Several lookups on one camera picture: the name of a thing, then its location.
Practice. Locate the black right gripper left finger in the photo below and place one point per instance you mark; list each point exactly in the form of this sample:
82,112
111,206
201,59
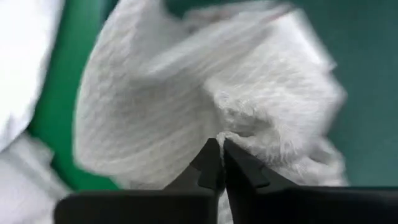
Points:
206,168

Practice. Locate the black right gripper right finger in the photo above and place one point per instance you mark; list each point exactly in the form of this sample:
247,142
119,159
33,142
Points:
245,174

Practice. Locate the plain white towel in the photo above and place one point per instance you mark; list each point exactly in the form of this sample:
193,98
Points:
186,77

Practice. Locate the white towel with red checks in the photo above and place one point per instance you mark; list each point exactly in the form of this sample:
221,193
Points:
21,62

